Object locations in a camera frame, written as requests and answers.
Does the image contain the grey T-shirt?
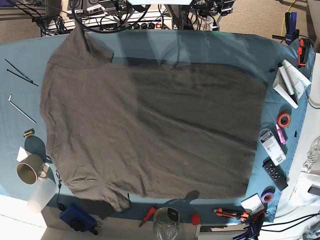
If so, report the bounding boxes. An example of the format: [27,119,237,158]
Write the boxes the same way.
[40,27,266,212]

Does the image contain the clear glass jar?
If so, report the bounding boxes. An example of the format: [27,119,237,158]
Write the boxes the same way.
[153,207,180,240]

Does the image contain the small red cube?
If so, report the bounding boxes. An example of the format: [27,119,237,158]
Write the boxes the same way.
[191,213,201,226]

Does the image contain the white packaged box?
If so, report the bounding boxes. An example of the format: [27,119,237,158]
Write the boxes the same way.
[258,128,286,166]

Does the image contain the orange black utility knife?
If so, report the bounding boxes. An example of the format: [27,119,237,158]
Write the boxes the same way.
[213,208,249,222]

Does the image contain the purple glue tube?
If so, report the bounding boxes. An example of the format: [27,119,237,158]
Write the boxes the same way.
[275,124,287,145]

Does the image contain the red tape roll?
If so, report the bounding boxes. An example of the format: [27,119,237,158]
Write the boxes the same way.
[276,112,291,128]

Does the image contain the white small card box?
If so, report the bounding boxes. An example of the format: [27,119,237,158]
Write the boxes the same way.
[240,193,265,215]

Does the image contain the black remote control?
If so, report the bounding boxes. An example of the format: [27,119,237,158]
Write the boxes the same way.
[262,158,288,192]

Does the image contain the blue clamp block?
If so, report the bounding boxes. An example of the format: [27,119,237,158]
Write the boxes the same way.
[57,203,99,236]

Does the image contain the small brass battery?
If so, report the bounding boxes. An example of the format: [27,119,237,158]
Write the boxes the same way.
[23,128,35,138]

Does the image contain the purple tape roll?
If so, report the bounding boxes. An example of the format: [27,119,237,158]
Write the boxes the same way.
[260,190,274,204]

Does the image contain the rolled white paper sheets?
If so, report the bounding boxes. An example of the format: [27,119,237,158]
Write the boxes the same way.
[272,59,311,109]

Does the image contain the olive ceramic mug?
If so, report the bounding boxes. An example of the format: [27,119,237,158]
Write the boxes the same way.
[16,154,48,185]

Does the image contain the white paper slip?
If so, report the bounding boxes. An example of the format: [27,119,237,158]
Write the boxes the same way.
[16,146,31,163]

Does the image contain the blue table cloth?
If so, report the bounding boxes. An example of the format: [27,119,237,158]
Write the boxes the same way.
[0,29,315,224]

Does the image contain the blue clamp bottom right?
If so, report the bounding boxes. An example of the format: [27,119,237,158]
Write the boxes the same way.
[232,210,266,240]

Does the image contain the silver hex key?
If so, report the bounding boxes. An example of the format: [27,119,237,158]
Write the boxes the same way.
[8,94,37,124]

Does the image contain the blue bar clamp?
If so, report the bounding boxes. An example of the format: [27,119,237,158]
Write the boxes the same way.
[272,12,300,45]

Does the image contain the red black clamp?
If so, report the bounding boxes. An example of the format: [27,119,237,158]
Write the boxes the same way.
[297,38,311,68]

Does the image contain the red handled screwdriver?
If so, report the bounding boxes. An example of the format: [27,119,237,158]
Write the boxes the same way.
[138,205,158,228]

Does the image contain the black lanyard with carabiner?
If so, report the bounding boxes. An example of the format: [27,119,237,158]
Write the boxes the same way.
[54,170,66,211]

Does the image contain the black cable tie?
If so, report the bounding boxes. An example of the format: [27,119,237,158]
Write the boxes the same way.
[6,69,39,87]
[4,58,33,82]

